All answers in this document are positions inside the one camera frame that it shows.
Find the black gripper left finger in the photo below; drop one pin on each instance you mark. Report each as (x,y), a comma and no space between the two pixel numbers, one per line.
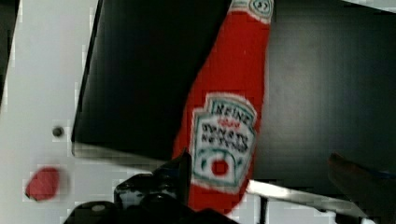
(160,197)

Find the black toaster oven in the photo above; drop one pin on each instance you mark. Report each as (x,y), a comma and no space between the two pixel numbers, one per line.
(296,93)

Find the toy strawberry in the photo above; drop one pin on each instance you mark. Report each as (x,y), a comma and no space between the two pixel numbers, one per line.
(43,185)

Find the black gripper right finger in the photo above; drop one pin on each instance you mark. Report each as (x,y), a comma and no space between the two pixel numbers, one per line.
(369,190)

